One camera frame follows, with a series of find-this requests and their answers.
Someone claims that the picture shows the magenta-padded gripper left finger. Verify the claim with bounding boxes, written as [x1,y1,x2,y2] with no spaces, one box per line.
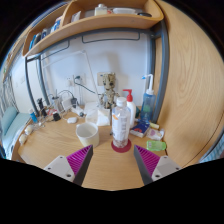
[43,144,95,187]

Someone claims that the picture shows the bed with teal bedding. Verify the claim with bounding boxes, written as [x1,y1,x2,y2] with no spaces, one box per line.
[0,105,33,158]

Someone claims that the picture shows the black handheld device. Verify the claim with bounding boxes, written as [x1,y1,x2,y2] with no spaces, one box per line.
[36,97,48,117]

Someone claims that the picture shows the blue spray bottle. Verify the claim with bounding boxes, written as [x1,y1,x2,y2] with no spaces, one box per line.
[139,73,157,124]

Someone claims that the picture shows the small green packet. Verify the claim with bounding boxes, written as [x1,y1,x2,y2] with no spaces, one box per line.
[145,139,167,152]

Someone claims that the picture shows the dark blue small box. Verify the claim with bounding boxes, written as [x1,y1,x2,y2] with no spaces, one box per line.
[129,120,151,139]

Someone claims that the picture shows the round cream container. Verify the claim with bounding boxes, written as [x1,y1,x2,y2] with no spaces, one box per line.
[23,124,35,136]
[18,133,29,146]

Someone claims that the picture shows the clear plastic water bottle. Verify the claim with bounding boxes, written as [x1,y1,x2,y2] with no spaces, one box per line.
[110,96,132,149]

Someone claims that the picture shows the small blue tube bottle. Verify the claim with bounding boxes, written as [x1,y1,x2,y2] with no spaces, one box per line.
[28,108,39,124]

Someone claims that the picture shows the white desk lamp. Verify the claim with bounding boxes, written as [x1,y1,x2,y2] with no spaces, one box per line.
[41,49,103,108]

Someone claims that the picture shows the grey metal desk frame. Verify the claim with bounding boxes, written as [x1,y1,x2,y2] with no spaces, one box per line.
[23,20,170,124]

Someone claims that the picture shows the white pink snack packet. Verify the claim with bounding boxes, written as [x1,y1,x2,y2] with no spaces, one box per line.
[146,128,166,141]

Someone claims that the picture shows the flat round red coaster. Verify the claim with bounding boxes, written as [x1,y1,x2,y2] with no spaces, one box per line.
[110,138,133,154]

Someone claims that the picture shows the white charger block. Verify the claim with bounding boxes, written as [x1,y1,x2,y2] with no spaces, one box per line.
[60,97,73,111]

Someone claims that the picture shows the yellow tube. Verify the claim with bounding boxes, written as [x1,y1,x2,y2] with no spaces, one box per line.
[149,121,161,130]

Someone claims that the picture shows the wooden shelf unit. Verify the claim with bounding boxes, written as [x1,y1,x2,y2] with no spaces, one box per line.
[21,0,165,58]

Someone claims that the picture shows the white red-topped pump bottle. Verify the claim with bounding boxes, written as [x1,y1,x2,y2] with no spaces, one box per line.
[122,88,138,129]

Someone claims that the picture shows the white earbud case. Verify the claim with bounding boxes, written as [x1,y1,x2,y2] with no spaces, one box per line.
[66,116,78,125]

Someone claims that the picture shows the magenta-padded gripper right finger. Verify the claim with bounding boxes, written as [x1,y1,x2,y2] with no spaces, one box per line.
[133,144,182,186]

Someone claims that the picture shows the white mug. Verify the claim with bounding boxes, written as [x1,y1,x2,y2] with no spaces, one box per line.
[75,121,100,149]

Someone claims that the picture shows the brown tree creature figurine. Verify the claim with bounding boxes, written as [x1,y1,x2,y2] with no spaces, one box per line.
[98,72,120,110]

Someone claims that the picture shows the white power strip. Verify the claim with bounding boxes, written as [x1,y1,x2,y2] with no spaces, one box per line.
[70,105,85,118]

